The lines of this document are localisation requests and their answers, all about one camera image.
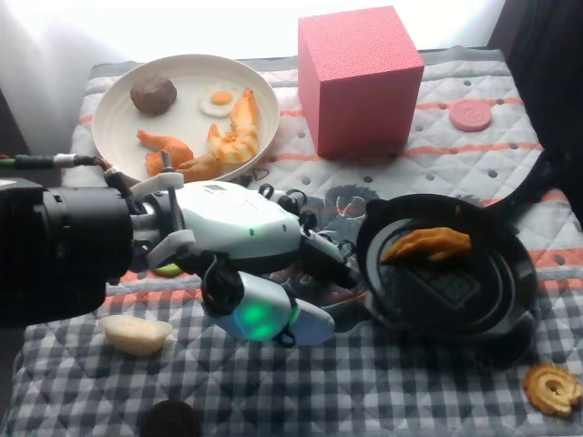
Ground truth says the pink round cookie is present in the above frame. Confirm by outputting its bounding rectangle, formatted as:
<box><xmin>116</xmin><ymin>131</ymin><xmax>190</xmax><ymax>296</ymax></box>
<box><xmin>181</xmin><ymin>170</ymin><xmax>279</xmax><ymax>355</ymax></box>
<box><xmin>448</xmin><ymin>99</ymin><xmax>492</xmax><ymax>133</ymax></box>

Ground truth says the black cast iron pan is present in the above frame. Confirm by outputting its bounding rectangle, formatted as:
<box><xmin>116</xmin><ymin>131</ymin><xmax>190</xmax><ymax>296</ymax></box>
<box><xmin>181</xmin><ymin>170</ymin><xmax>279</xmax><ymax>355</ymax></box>
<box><xmin>354</xmin><ymin>149</ymin><xmax>573</xmax><ymax>342</ymax></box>

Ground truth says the orange toy shrimp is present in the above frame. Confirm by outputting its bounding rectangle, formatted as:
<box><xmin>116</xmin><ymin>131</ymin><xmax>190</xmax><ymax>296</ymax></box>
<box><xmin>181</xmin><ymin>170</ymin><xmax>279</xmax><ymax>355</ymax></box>
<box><xmin>230</xmin><ymin>87</ymin><xmax>261</xmax><ymax>137</ymax></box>
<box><xmin>205</xmin><ymin>122</ymin><xmax>260</xmax><ymax>164</ymax></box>

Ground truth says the black backdrop cloth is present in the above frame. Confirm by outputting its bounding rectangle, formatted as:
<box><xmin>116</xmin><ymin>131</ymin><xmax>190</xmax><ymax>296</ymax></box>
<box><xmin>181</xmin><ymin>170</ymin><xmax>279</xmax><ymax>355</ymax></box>
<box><xmin>485</xmin><ymin>0</ymin><xmax>583</xmax><ymax>201</ymax></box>

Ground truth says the cream round plate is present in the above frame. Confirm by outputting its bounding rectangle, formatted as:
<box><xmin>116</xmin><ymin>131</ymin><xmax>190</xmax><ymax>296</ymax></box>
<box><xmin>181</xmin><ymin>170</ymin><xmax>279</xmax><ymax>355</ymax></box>
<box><xmin>90</xmin><ymin>54</ymin><xmax>280</xmax><ymax>184</ymax></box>

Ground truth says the white toy dumpling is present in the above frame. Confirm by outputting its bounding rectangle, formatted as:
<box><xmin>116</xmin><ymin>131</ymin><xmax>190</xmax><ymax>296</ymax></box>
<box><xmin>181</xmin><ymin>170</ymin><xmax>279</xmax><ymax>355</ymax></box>
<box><xmin>98</xmin><ymin>315</ymin><xmax>174</xmax><ymax>356</ymax></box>

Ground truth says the brown toy meat patty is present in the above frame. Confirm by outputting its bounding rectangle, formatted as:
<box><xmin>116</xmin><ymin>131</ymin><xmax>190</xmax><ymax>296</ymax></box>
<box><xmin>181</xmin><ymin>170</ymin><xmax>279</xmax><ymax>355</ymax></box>
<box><xmin>129</xmin><ymin>75</ymin><xmax>178</xmax><ymax>115</ymax></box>

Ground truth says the golden fried toy dumpling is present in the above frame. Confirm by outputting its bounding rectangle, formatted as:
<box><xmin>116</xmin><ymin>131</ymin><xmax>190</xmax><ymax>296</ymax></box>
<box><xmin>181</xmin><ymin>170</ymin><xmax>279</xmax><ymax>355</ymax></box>
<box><xmin>380</xmin><ymin>226</ymin><xmax>474</xmax><ymax>265</ymax></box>
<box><xmin>176</xmin><ymin>152</ymin><xmax>224</xmax><ymax>182</ymax></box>

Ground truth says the toy chicken drumstick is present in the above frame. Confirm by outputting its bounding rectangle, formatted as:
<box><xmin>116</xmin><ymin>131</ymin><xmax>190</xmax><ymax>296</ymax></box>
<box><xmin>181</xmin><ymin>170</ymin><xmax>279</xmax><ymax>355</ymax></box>
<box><xmin>137</xmin><ymin>129</ymin><xmax>195</xmax><ymax>177</ymax></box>

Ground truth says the grey quilt with bear print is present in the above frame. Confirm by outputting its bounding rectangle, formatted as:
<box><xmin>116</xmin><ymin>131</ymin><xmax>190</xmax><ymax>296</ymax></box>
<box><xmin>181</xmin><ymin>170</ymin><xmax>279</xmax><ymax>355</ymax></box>
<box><xmin>8</xmin><ymin>47</ymin><xmax>583</xmax><ymax>437</ymax></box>

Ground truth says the swirl butter cookie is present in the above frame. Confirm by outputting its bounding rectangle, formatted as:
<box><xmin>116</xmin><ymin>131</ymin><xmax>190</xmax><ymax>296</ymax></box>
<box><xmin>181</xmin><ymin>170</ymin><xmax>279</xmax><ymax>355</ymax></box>
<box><xmin>523</xmin><ymin>362</ymin><xmax>583</xmax><ymax>418</ymax></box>

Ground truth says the toy fried egg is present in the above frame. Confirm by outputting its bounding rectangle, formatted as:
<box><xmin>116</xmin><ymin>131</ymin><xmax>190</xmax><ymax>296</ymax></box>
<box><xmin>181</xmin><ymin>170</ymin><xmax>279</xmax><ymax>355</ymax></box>
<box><xmin>197</xmin><ymin>86</ymin><xmax>241</xmax><ymax>119</ymax></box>

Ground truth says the red cube box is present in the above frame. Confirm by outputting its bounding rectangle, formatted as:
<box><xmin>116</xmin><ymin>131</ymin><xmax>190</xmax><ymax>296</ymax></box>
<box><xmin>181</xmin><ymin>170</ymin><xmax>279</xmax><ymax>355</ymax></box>
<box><xmin>297</xmin><ymin>5</ymin><xmax>425</xmax><ymax>160</ymax></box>

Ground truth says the dark brown round cookie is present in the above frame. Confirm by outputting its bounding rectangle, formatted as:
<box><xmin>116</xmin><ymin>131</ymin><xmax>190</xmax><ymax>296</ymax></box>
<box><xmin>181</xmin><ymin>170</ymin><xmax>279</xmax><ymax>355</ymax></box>
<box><xmin>144</xmin><ymin>399</ymin><xmax>201</xmax><ymax>437</ymax></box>

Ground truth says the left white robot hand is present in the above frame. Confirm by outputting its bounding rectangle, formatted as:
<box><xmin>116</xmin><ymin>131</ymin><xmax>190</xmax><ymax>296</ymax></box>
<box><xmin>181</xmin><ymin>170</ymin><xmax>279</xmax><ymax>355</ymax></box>
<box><xmin>172</xmin><ymin>180</ymin><xmax>365</xmax><ymax>350</ymax></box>

